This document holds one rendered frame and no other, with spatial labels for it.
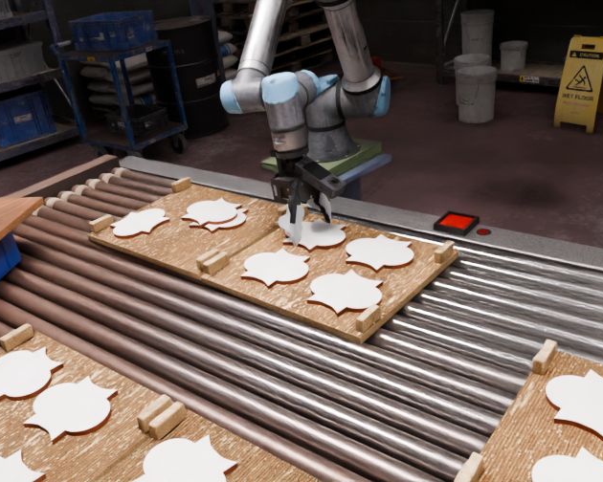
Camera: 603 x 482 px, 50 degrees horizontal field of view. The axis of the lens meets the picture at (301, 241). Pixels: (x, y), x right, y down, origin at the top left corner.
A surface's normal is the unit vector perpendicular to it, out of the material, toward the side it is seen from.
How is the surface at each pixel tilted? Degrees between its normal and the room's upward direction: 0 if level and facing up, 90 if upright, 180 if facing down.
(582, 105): 78
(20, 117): 90
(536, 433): 0
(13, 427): 0
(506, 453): 0
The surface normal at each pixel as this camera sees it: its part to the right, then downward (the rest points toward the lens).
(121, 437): -0.11, -0.88
